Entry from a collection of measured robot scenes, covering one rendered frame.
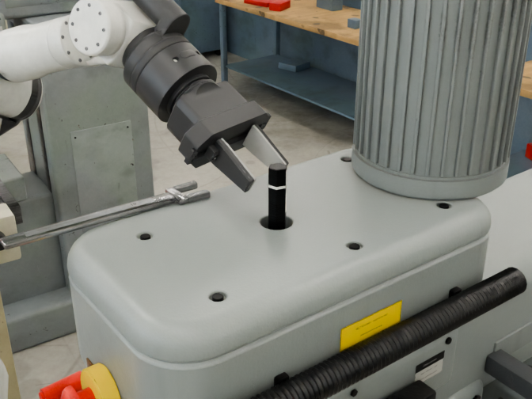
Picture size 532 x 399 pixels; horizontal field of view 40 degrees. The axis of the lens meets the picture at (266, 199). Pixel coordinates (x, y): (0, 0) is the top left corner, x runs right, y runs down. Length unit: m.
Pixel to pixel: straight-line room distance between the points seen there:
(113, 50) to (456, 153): 0.41
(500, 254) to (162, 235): 0.49
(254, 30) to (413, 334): 7.46
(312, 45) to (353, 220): 6.61
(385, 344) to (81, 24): 0.49
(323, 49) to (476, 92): 6.46
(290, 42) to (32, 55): 6.76
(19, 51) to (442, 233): 0.58
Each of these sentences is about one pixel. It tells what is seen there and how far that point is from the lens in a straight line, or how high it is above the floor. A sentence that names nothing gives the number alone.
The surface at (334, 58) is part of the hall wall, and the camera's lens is 7.19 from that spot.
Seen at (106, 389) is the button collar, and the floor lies 1.78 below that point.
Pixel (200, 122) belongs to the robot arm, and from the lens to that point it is 0.79.
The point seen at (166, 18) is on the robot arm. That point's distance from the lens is 0.86.
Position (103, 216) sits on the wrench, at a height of 1.90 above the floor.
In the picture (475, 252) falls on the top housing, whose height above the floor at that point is 1.84.
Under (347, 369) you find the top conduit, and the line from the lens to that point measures 0.76.
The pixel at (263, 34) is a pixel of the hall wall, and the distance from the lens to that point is 8.06.
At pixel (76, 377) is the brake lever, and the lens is 0.91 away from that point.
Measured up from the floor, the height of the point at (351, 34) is 0.88.
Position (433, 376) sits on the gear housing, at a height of 1.67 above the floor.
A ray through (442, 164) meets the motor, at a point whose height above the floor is 1.94.
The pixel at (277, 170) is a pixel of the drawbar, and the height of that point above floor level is 1.96.
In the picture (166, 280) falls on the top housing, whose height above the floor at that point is 1.89.
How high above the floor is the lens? 2.28
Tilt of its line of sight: 27 degrees down
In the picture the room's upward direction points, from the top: straight up
